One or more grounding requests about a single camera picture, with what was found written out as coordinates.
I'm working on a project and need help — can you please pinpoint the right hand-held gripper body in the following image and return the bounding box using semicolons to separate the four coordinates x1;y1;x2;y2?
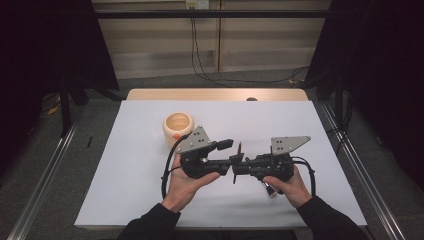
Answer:
247;135;312;183

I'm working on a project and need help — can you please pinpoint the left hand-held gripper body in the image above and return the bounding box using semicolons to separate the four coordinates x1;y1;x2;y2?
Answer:
175;125;233;180

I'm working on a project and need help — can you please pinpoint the cream ribbed cup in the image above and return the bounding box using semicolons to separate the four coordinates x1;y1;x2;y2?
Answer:
162;111;195;150

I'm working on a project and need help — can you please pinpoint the black makeup brush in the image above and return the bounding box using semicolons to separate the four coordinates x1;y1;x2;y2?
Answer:
263;181;278;200

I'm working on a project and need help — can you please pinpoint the person's right hand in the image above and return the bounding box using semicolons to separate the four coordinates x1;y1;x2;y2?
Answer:
262;164;315;210

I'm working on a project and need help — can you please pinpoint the person's left hand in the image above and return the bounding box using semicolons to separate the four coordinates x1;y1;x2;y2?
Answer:
161;153;222;214

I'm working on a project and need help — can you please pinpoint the light wooden table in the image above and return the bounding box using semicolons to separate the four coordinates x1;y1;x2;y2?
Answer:
126;87;310;102

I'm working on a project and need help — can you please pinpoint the black metal stand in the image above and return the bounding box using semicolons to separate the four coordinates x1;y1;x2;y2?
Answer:
59;76;73;137
334;74;346;129

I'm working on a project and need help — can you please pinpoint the white table mat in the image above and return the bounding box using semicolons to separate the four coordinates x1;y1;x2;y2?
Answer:
73;99;368;231

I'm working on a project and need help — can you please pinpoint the black horizontal bar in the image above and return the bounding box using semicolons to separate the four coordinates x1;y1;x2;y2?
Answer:
94;9;330;20

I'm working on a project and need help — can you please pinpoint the black curtain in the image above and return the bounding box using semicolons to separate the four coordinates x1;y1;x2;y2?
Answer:
304;0;424;193
0;0;120;174

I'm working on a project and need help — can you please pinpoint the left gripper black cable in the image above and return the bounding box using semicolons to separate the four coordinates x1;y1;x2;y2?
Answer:
160;132;193;201

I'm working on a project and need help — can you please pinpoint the black wall cable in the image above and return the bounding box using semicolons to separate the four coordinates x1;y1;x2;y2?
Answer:
190;17;234;88
193;19;311;84

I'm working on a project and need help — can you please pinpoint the metal floor rail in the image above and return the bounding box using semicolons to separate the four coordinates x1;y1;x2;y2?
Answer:
318;101;407;240
6;105;86;240

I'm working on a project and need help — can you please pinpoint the white wall socket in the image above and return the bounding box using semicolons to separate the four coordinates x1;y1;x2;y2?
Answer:
185;0;210;10

